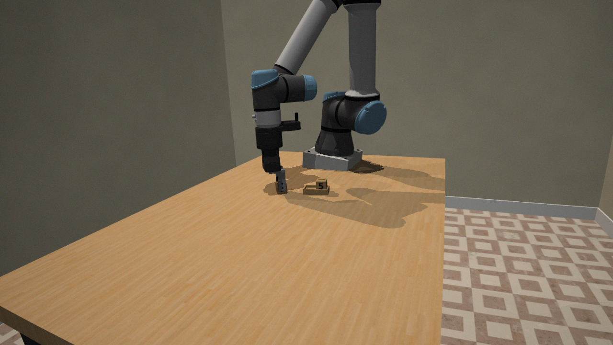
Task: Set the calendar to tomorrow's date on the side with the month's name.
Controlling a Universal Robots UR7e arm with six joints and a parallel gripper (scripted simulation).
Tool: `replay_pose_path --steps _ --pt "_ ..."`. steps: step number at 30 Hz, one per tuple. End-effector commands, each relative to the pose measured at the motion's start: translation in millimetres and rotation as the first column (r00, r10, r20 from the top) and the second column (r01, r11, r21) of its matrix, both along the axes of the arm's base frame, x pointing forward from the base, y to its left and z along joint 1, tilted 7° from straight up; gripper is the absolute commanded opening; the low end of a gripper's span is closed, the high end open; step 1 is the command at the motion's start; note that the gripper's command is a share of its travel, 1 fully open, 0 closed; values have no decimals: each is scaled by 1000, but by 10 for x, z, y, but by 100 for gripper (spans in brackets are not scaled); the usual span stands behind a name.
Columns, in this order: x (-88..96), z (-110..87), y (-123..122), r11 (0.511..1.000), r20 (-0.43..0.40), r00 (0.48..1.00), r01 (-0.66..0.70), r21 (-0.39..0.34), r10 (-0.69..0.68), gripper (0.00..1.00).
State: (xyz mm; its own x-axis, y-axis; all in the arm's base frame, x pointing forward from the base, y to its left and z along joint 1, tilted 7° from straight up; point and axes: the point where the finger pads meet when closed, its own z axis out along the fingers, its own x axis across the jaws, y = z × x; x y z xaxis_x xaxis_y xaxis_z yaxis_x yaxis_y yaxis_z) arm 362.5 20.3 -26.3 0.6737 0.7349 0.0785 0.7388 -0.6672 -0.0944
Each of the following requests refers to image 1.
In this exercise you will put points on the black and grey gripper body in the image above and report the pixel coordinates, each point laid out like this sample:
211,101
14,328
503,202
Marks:
269,136

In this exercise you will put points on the tan wooden tray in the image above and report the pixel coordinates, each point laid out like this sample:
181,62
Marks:
311,190

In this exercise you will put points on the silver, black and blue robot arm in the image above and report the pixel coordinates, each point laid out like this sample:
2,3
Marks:
359,109

